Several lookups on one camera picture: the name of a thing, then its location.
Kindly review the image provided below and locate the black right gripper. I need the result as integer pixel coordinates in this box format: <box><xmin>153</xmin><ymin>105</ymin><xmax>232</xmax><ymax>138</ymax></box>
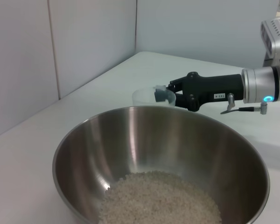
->
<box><xmin>154</xmin><ymin>71</ymin><xmax>245</xmax><ymax>112</ymax></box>

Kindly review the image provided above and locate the clear plastic cup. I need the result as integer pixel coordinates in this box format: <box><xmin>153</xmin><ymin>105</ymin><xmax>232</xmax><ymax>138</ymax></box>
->
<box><xmin>132</xmin><ymin>85</ymin><xmax>177</xmax><ymax>110</ymax></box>

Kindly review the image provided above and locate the stainless steel mixing bowl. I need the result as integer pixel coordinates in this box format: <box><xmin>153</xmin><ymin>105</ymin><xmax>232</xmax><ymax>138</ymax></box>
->
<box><xmin>52</xmin><ymin>105</ymin><xmax>271</xmax><ymax>224</ymax></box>

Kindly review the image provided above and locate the white partition board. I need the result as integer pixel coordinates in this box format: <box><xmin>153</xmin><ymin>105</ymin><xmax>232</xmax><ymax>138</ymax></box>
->
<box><xmin>135</xmin><ymin>0</ymin><xmax>278</xmax><ymax>70</ymax></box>

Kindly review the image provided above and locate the black cable with metal plugs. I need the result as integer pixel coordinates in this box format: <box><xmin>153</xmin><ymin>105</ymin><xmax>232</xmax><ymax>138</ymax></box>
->
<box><xmin>220</xmin><ymin>93</ymin><xmax>269</xmax><ymax>115</ymax></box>

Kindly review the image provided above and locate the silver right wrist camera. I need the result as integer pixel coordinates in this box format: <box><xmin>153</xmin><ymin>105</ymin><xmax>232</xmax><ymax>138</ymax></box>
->
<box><xmin>260</xmin><ymin>18</ymin><xmax>280</xmax><ymax>68</ymax></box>

